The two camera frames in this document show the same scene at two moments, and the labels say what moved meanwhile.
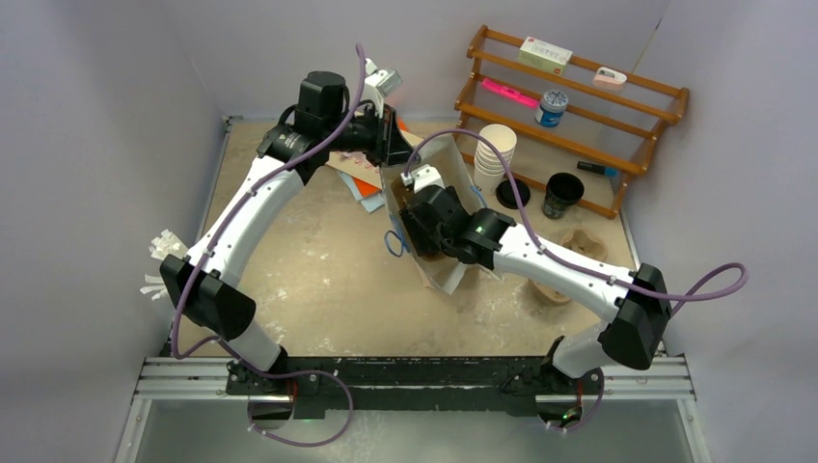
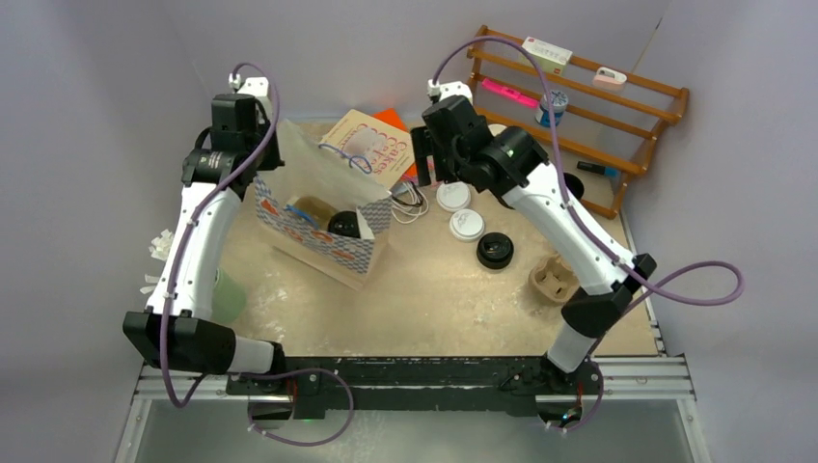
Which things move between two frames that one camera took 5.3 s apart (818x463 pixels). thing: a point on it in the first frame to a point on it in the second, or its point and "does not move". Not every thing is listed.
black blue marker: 597,169 does not move
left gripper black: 390,145 to 273,159
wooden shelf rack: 570,128 does not move
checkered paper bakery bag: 453,163 to 317,209
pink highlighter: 510,93 does not move
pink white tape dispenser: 608,78 does not move
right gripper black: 424,242 to 421,136
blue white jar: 554,103 does not move
